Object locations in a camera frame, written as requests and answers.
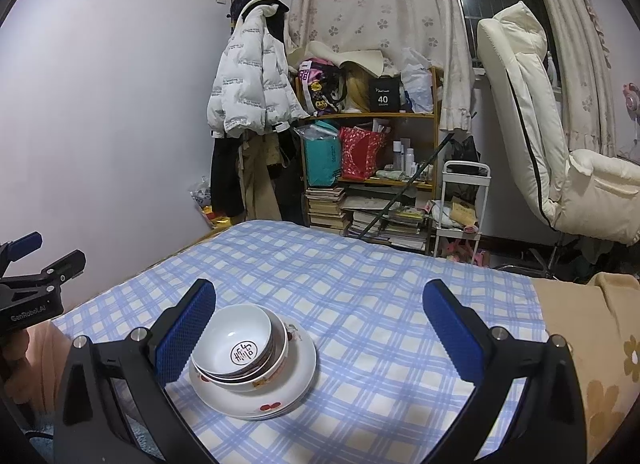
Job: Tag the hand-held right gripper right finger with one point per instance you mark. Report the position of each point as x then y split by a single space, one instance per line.
452 334

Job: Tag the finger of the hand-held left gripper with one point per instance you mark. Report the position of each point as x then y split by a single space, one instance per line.
25 244
65 266

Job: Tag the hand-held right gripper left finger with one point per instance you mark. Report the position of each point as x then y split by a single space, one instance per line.
185 334

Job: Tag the small red patterned bowl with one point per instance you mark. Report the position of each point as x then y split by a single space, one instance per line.
225 334

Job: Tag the small white bowl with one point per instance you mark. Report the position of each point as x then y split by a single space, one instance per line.
220 378

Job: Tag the large white cherry plate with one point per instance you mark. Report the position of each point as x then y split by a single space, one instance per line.
265 418

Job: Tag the person's left hand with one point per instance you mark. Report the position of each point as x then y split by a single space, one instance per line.
45 359

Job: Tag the pink slippers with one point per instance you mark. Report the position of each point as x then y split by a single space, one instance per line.
465 251

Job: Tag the blue checkered tablecloth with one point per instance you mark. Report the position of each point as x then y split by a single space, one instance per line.
350 294

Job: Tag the yellow bag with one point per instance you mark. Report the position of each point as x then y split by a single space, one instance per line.
217 219

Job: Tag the pile of magazines and papers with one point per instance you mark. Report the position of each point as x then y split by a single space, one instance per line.
395 229

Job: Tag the tan paper packet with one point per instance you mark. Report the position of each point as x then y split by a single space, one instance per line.
462 211

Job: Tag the tan floral blanket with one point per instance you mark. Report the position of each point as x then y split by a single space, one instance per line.
590 344

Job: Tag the printed plastic bag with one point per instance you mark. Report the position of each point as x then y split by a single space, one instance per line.
202 194

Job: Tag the white trolley cart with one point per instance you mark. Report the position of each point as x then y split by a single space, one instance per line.
443 189

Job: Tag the black rod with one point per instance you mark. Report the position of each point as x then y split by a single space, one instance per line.
400 194

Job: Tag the black hanging pants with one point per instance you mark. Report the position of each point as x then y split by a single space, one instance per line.
227 179

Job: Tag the beige hanging pants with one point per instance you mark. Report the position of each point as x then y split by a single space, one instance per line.
260 179

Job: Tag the stack of old books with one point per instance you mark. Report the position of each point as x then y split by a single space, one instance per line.
327 211

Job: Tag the black hanging coat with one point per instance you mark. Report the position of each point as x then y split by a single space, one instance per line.
290 189

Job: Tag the row of white cosmetic bottles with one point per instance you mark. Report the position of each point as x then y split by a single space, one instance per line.
405 156

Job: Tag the black bag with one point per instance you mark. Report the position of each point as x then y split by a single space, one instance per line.
465 149

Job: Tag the red patterned bag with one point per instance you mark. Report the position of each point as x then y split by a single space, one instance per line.
360 154

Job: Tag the teal bag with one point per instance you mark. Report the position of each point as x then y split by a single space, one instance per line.
322 159

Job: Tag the cream recliner chair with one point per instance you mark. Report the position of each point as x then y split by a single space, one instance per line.
525 119

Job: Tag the wooden shelf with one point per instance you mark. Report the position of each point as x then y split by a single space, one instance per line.
380 116

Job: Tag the black box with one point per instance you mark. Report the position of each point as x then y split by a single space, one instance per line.
385 94

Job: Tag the white plastic bag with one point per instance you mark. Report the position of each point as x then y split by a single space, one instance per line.
417 79

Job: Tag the tan paper bag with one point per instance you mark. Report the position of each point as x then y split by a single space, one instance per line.
357 89

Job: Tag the white puffer jacket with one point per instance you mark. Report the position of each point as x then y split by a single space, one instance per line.
250 74

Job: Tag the colourful printed bag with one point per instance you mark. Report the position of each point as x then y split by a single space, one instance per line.
320 89

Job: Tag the pink fan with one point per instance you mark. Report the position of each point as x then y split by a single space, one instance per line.
632 101

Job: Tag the beige folded cloth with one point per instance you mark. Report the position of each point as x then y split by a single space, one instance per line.
350 56

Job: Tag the floral curtain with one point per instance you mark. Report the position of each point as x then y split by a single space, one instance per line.
375 4
580 44

